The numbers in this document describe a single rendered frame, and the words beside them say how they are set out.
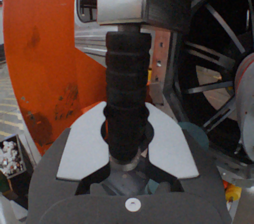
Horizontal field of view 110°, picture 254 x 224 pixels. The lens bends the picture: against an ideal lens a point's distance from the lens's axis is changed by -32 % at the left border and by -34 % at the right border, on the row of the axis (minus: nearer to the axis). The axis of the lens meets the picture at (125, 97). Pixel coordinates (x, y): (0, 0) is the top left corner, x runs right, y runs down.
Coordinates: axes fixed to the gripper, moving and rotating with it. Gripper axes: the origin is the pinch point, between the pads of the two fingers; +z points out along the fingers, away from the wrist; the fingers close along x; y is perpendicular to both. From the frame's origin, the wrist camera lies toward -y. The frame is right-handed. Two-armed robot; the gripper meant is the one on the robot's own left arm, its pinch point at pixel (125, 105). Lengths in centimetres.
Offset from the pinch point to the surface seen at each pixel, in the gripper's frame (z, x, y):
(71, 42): 18.9, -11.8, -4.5
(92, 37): 78, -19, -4
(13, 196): -5.5, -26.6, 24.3
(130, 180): 13.5, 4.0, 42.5
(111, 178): 14.5, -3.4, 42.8
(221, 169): 2.2, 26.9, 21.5
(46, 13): 14.9, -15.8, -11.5
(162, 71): 19.4, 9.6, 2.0
